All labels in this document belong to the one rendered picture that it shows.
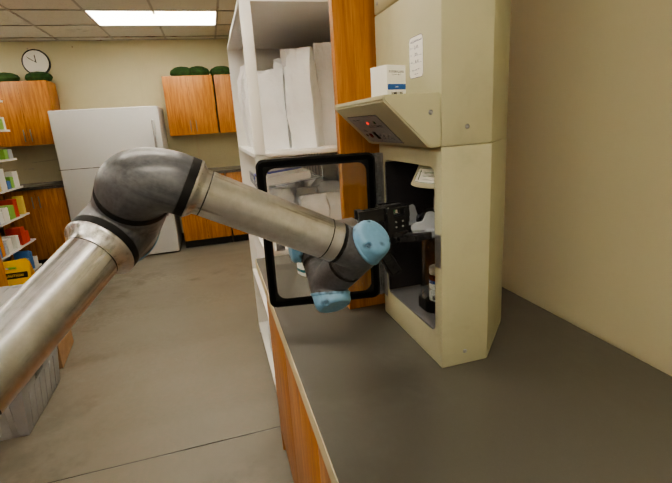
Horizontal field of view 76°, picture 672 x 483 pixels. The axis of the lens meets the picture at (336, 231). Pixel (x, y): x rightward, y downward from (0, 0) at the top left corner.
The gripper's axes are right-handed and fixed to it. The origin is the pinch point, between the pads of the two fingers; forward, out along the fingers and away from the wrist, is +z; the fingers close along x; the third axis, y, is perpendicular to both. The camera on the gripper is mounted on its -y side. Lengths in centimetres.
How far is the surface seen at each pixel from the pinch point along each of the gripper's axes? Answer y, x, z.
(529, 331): -28.6, -7.3, 19.4
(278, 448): -120, 87, -42
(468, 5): 44.0, -13.9, 0.8
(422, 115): 26.0, -13.9, -9.5
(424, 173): 13.3, -1.8, -3.7
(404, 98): 29.3, -13.9, -12.9
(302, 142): 18, 117, -6
